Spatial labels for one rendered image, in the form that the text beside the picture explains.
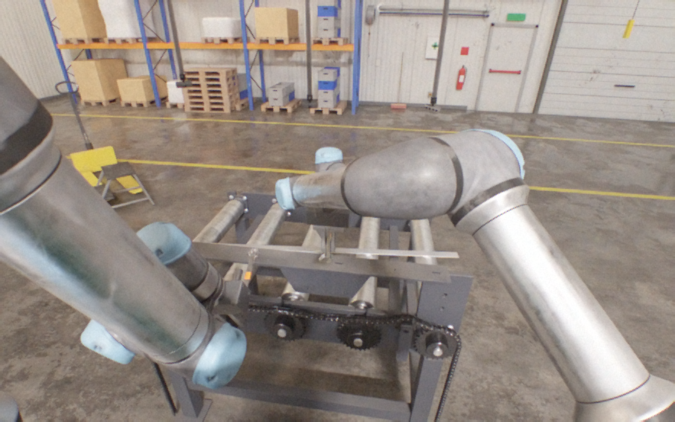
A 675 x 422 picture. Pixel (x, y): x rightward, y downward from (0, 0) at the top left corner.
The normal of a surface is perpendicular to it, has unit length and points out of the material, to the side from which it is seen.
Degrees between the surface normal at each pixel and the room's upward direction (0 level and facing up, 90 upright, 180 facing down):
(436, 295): 90
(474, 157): 47
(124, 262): 88
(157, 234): 25
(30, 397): 0
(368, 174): 61
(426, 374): 90
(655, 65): 90
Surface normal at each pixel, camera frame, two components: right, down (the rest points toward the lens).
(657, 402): -0.26, -0.89
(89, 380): 0.01, -0.88
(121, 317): 0.39, 0.66
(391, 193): -0.45, 0.32
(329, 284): -0.14, 0.47
